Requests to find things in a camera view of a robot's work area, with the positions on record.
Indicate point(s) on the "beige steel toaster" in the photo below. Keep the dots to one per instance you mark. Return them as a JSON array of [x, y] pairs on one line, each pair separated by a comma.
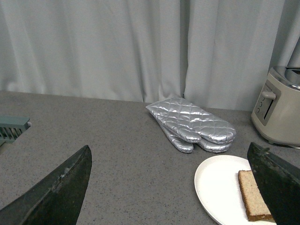
[[276, 114]]

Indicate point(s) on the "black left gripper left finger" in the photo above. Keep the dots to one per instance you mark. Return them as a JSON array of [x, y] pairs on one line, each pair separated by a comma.
[[55, 200]]

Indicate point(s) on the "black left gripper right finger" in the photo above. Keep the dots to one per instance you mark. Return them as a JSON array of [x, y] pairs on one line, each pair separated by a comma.
[[278, 182]]

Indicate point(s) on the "grey-green plastic rack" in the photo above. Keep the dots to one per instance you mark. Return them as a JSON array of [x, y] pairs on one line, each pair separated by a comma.
[[11, 127]]

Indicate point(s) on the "upper silver oven mitt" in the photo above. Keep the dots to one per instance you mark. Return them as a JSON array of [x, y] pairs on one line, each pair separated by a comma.
[[190, 122]]

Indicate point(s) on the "grey curtain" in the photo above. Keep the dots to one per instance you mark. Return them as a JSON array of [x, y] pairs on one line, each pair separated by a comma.
[[215, 53]]

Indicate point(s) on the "lower silver oven mitt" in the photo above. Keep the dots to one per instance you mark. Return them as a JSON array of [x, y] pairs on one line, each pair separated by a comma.
[[187, 147]]

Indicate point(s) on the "brown bread slice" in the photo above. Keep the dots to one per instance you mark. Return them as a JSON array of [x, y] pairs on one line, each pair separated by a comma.
[[255, 207]]

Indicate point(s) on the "white round plate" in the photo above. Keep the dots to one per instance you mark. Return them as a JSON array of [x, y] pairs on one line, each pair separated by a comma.
[[217, 187]]

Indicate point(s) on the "silver oven mitt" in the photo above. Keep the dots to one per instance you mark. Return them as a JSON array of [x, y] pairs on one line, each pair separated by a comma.
[[190, 122], [187, 147]]

